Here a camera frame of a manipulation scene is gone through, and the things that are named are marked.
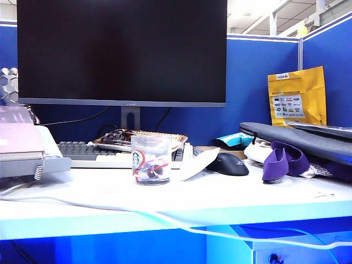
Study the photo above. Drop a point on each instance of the dark red cherry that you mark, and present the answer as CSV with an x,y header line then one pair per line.
x,y
154,171

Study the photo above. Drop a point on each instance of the clear glass with printed logo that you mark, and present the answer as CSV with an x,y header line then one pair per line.
x,y
150,149

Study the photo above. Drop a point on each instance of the white paper sheet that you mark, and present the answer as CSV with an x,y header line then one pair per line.
x,y
196,165

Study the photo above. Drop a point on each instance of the grey monitor stand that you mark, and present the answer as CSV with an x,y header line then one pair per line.
x,y
125,116

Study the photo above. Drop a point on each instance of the teal packet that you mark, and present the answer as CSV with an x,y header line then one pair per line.
x,y
233,138

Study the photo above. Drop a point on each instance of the foil snack tray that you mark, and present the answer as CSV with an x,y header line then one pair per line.
x,y
115,138

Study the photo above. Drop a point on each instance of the black computer mouse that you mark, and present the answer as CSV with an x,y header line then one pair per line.
x,y
229,165

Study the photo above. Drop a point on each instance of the grey and white keyboard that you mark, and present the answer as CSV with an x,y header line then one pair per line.
x,y
79,152

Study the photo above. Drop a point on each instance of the black computer monitor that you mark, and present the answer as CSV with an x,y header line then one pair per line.
x,y
121,49

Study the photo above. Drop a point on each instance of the dark grey laptop sleeve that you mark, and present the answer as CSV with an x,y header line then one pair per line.
x,y
297,138

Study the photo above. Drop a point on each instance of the yellow paper bag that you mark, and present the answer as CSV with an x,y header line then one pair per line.
x,y
298,88

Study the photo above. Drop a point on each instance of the silver laptop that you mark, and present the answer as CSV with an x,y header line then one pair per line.
x,y
321,129

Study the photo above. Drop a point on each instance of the white purple patterned cloth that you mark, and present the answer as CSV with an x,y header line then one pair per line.
x,y
321,170

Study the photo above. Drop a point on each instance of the yellow hanging lamp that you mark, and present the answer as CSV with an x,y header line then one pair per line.
x,y
302,28

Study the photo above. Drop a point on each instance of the white drawer cabinet with key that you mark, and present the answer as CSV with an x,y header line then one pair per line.
x,y
288,254

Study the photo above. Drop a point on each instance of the white hexagon ornament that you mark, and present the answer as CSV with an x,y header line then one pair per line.
x,y
8,85

